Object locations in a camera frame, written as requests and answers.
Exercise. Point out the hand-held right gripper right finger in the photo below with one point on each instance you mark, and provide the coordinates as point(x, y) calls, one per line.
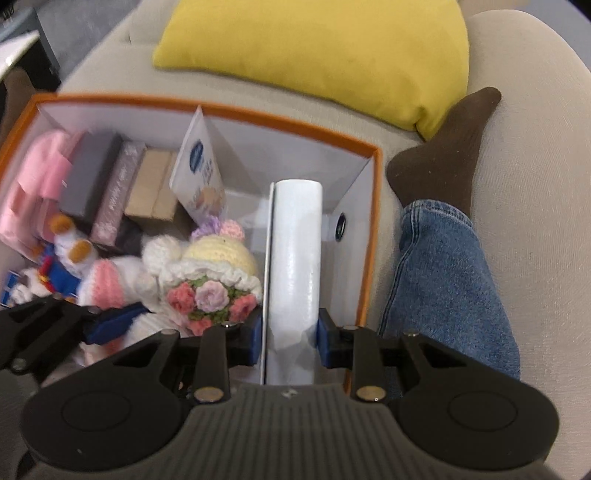
point(324, 339)

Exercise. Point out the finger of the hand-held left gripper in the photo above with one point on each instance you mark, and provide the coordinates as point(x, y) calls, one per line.
point(115, 323)

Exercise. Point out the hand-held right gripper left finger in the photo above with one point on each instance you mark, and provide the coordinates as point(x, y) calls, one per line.
point(253, 341)

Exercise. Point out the white box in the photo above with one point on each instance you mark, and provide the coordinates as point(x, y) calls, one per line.
point(295, 258)

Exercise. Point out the orange storage box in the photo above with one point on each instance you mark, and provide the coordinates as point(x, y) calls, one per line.
point(364, 230)

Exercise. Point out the maroon small box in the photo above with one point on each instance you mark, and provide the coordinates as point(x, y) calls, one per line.
point(117, 194)

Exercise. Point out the duck plush toy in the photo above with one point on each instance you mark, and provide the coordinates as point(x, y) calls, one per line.
point(69, 249)

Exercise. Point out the white crochet doll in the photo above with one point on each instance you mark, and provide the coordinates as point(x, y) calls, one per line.
point(217, 258)

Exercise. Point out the blue white card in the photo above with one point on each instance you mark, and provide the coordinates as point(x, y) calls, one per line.
point(8, 288)

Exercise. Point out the person's right leg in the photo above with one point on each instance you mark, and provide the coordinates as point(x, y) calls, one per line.
point(443, 286)

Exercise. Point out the tan cardboard box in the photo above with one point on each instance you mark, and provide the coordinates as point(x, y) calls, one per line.
point(143, 184)
point(167, 194)

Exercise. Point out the dark grey box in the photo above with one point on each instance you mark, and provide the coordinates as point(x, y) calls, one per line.
point(90, 175)

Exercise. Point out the blue white packet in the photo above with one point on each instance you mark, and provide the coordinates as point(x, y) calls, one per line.
point(198, 170)

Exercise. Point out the brown sock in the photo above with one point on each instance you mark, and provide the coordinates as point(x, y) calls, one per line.
point(443, 152)

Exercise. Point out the beige sofa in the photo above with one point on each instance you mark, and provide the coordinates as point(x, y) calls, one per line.
point(531, 184)

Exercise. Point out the yellow pillow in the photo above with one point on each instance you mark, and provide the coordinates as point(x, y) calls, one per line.
point(323, 50)

